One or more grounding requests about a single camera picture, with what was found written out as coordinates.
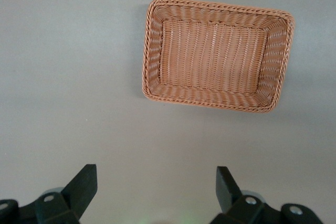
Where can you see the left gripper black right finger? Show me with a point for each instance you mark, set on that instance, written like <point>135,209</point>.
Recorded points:
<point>228,192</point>

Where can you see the brown wicker basket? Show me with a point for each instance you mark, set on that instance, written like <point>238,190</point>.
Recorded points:
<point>215,56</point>

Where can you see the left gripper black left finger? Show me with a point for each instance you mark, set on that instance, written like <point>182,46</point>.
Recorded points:
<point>78,190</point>

